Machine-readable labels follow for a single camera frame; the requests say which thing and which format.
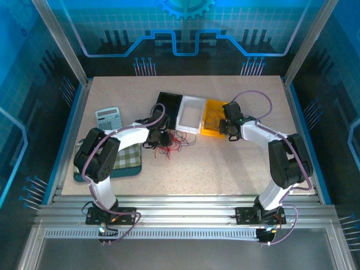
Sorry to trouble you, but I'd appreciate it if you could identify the bundle of coloured wires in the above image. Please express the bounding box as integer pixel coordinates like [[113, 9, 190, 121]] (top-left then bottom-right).
[[154, 131, 184, 160]]

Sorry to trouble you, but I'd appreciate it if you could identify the orange plastic bin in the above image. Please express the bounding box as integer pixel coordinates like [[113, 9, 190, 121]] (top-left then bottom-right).
[[200, 98, 230, 140]]

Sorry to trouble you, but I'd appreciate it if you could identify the thin light blue cable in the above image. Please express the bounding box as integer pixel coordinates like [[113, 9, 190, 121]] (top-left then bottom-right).
[[203, 109, 226, 132]]

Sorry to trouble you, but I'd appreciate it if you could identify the thin dark blue cable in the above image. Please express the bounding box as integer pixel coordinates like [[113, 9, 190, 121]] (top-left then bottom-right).
[[170, 130, 198, 150]]

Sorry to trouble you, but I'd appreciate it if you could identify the black plastic bin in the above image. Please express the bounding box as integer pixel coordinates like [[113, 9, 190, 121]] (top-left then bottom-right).
[[154, 91, 184, 131]]

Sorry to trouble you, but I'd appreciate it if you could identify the white plastic bin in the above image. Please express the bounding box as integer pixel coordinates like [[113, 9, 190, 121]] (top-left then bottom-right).
[[175, 95, 208, 134]]

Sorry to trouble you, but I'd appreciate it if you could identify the teal mat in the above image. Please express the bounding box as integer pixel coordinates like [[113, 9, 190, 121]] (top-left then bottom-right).
[[73, 140, 143, 183]]

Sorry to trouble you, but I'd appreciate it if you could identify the grey desk calculator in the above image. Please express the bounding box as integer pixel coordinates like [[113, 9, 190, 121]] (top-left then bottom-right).
[[94, 106, 124, 132]]

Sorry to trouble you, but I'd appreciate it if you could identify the aluminium front frame rail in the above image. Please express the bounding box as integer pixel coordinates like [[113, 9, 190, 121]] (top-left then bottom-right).
[[35, 194, 340, 229]]

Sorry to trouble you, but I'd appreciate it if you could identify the aluminium side rail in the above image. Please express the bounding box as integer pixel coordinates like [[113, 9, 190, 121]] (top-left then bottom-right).
[[44, 80, 94, 205], [282, 78, 327, 205]]

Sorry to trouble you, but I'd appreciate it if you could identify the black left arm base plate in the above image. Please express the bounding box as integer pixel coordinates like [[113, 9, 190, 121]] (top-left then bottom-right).
[[85, 206, 138, 226]]

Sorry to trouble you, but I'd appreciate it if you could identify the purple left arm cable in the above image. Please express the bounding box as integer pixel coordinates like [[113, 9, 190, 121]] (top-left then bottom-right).
[[81, 102, 167, 245]]

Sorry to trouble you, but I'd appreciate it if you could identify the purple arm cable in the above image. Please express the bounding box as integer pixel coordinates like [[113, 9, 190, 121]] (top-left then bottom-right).
[[232, 89, 313, 246], [81, 102, 167, 245]]

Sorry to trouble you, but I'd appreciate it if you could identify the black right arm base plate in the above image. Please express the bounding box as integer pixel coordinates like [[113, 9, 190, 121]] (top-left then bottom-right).
[[234, 206, 287, 226]]

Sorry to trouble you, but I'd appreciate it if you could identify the slotted grey cable duct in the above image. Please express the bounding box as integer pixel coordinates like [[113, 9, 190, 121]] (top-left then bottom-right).
[[44, 228, 260, 240]]

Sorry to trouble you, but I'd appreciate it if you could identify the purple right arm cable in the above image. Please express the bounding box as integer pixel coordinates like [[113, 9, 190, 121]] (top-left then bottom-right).
[[232, 89, 313, 246]]

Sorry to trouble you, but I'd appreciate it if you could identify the aluminium frame post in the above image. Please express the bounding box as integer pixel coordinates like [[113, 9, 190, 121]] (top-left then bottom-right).
[[31, 0, 92, 87], [282, 0, 340, 87]]

